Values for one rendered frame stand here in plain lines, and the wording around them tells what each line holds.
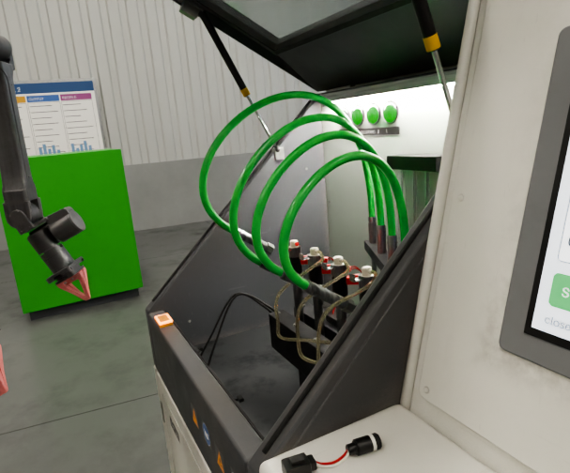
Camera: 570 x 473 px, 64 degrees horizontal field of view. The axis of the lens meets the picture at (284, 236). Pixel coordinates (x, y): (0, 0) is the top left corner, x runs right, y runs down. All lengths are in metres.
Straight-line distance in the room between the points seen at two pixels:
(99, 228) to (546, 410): 3.85
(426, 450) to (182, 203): 6.95
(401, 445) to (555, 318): 0.24
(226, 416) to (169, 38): 6.99
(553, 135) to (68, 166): 3.79
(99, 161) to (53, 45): 3.56
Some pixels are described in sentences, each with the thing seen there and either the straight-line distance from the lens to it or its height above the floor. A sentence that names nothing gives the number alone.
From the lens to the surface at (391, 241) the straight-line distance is 0.86.
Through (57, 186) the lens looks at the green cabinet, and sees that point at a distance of 4.09.
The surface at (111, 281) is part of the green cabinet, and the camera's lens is 4.26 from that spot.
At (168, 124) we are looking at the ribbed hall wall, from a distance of 7.36.
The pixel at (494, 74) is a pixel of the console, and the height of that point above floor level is 1.41.
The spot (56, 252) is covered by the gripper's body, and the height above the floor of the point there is 1.12.
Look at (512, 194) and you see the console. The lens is 0.57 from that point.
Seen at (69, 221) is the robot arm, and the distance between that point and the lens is 1.21.
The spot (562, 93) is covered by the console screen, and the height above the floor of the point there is 1.38.
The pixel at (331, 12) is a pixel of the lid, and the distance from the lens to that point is 1.01.
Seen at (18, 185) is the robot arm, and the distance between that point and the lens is 1.23.
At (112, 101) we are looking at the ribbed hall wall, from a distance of 7.33.
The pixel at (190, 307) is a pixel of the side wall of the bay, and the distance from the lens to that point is 1.23.
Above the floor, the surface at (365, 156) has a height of 1.32.
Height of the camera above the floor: 1.37
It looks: 13 degrees down
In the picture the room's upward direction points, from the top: 5 degrees counter-clockwise
